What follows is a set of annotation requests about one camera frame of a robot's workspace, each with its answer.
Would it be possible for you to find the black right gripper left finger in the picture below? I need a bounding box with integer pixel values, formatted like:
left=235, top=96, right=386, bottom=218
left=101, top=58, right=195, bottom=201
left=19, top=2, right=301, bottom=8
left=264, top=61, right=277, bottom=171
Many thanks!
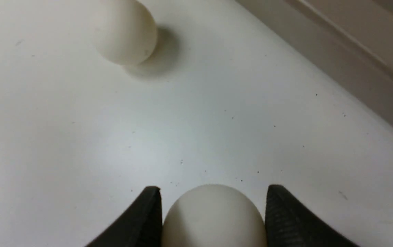
left=87, top=186, right=163, bottom=247

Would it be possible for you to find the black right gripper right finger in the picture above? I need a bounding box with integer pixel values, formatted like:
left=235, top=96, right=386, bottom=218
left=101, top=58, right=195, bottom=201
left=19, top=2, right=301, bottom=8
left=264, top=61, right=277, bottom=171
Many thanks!
left=265, top=184, right=357, bottom=247

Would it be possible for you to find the white ping-pong ball with logo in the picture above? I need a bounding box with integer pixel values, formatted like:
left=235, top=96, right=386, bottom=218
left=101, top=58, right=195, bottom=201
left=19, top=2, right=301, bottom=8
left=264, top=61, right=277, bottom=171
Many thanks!
left=162, top=184, right=267, bottom=247

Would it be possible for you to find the plain white ping-pong ball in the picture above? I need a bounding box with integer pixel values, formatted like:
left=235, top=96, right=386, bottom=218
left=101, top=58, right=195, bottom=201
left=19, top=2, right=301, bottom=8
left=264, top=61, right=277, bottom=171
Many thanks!
left=92, top=0, right=158, bottom=66

